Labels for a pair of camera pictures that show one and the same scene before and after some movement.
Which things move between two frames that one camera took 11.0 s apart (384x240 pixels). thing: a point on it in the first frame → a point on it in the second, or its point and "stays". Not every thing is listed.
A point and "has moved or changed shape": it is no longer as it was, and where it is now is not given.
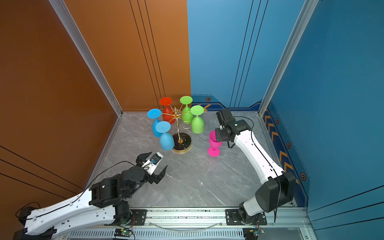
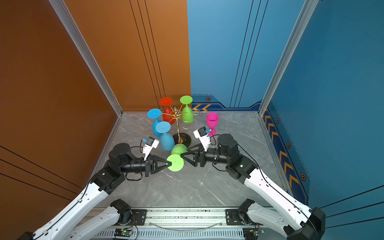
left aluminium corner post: [65, 16] stays
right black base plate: [232, 218] stays
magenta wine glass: [214, 150] has moved or changed shape
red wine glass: [168, 114] stays
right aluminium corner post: [304, 15] stays
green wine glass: [197, 123] → [177, 161]
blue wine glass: [166, 140] stays
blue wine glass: [154, 113] stays
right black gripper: [218, 136] → [198, 155]
